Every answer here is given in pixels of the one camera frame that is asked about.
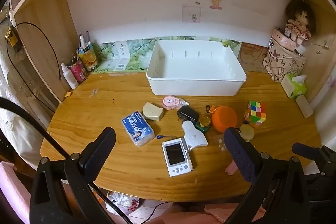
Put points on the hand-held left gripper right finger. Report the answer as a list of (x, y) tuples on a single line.
[(239, 153)]

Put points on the clear plastic packet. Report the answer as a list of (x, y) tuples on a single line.
[(220, 142)]

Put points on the brown hair rag doll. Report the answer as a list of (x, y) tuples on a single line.
[(299, 22)]

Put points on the pink round box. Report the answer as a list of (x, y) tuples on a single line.
[(284, 39)]

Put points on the yellow pony wall sticker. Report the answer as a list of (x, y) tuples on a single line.
[(216, 1)]

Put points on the pink round packet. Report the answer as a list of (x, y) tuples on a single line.
[(170, 102)]

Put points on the small yellow item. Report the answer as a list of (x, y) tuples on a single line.
[(68, 94)]

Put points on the wooden desk hutch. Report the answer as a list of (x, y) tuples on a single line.
[(44, 37)]

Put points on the white handheld plastic gadget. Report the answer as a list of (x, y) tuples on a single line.
[(194, 136)]

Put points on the white rectangular box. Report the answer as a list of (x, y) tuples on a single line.
[(304, 106)]

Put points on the white spray bottle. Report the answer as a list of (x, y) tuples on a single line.
[(68, 77)]

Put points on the white screen electronic device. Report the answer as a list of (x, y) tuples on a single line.
[(177, 158)]

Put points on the brown paper sheet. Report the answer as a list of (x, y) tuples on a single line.
[(253, 56)]

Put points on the white plastic bin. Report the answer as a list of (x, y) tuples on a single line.
[(197, 87)]

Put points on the beige soap bar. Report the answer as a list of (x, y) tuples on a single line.
[(152, 111)]

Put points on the white booklet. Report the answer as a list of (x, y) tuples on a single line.
[(120, 56)]

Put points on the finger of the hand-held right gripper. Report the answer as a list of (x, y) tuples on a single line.
[(307, 150)]

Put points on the red can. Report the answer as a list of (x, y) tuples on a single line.
[(78, 70)]

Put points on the pale yellow round disc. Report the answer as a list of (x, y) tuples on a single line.
[(247, 132)]

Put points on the black power adapter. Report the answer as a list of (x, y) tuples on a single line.
[(187, 113)]

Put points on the green tissue box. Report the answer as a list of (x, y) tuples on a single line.
[(295, 86)]

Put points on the letter print fabric bag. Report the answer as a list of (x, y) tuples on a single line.
[(281, 64)]

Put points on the green grape print mat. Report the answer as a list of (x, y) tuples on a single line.
[(141, 48)]

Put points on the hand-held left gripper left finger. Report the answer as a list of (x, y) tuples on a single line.
[(101, 150)]

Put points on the white tubes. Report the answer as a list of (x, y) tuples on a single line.
[(84, 40)]

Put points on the orange round container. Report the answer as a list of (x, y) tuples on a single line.
[(224, 119)]

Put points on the person's pink clothing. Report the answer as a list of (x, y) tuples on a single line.
[(189, 216)]

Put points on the pink square wall sticker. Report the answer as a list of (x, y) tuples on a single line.
[(191, 14)]

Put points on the small gold lid jar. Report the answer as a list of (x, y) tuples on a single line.
[(205, 122)]

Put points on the blue printed card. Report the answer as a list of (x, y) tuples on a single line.
[(137, 128)]

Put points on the multicoloured puzzle cube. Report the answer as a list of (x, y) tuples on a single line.
[(256, 113)]

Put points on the white plastic bag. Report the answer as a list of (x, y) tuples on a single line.
[(123, 203)]

